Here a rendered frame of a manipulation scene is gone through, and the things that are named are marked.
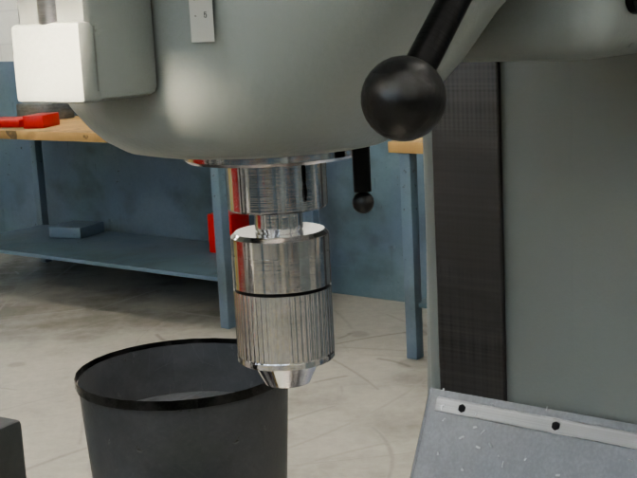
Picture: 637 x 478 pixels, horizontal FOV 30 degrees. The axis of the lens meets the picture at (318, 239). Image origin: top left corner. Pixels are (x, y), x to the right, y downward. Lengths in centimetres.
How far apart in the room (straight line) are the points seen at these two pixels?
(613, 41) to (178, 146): 22
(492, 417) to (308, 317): 43
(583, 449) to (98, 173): 626
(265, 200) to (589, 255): 41
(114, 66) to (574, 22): 23
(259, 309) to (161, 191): 616
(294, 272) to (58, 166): 680
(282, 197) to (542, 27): 15
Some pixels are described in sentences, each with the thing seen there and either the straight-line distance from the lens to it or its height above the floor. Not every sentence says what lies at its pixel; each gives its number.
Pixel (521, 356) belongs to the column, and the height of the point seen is 110.
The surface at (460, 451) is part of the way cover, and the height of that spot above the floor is 102.
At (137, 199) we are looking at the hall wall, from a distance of 685.
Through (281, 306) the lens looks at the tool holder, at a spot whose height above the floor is 124.
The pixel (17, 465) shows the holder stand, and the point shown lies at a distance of 91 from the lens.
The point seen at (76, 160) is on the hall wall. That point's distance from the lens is 720.
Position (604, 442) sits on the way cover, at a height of 105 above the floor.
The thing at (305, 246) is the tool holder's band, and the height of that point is 126.
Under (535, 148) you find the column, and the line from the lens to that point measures 91.
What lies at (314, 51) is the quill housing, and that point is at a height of 135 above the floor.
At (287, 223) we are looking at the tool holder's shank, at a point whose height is 127.
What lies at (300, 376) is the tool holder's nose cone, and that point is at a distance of 57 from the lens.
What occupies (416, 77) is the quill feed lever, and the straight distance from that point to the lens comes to 41.
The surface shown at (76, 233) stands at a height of 26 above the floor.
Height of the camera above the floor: 137
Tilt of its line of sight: 11 degrees down
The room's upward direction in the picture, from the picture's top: 3 degrees counter-clockwise
